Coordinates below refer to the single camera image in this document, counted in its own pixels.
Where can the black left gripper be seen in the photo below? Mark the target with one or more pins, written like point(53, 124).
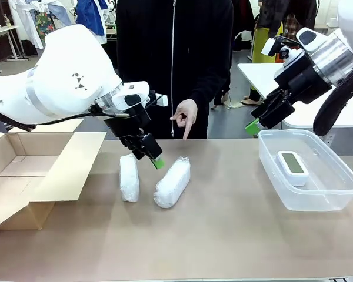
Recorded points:
point(126, 124)

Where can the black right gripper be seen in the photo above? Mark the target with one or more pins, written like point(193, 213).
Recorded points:
point(303, 80)

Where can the slim bubble-wrapped clock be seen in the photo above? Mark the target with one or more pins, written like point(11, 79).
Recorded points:
point(129, 179)

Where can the bulky bubble-wrapped clock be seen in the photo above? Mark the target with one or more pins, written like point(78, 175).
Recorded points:
point(172, 185)

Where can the white digital clock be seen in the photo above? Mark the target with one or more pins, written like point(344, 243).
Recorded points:
point(292, 169)

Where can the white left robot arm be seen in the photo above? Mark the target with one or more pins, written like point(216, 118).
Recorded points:
point(70, 58)

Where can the person's left forearm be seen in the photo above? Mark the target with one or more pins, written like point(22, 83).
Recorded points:
point(214, 85)

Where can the person's left hand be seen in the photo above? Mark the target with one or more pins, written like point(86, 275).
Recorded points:
point(186, 111)

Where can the white power socket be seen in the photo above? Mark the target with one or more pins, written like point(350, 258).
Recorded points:
point(329, 138)

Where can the mannequin with yellow apron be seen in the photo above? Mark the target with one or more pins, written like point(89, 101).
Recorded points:
point(259, 32)

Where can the brown cardboard box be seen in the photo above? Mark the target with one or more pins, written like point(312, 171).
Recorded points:
point(61, 176)

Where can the mannequin with plaid shirt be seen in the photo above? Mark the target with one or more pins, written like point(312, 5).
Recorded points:
point(291, 20)

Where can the person in black hoodie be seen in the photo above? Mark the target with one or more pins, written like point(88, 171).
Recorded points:
point(170, 53)

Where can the small white device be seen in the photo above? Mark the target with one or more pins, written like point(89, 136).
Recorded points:
point(333, 23)

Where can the clear plastic container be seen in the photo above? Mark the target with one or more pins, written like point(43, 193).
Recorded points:
point(335, 194)

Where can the mannequin with blue jacket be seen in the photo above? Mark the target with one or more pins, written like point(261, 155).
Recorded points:
point(91, 14)

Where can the mannequin with floral shirt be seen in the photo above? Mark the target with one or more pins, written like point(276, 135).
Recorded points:
point(44, 20)

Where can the white desk with bottle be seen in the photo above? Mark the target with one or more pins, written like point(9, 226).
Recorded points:
point(3, 29)

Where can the small brown bottle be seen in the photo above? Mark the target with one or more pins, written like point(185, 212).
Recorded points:
point(7, 21)

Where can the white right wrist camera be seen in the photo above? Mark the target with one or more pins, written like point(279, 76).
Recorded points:
point(294, 57)

